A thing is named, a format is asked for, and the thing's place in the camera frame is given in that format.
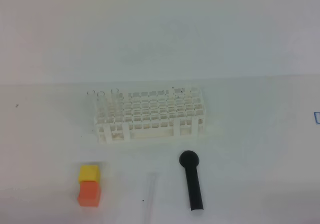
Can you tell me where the clear glass test tube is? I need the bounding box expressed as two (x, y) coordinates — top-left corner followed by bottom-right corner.
(144, 172), (158, 223)

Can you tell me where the white plastic test tube rack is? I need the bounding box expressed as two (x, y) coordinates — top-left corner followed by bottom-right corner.
(94, 86), (206, 145)

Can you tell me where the clear tube far left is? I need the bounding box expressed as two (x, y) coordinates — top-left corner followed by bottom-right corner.
(86, 90), (96, 115)

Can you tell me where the black scoop tool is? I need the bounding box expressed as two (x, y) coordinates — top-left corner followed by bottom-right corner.
(179, 150), (204, 211)

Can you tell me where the yellow cube block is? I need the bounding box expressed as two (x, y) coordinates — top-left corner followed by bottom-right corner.
(78, 164), (101, 183)

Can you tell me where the orange cube block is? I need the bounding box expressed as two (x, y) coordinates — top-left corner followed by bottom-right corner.
(77, 181), (101, 207)

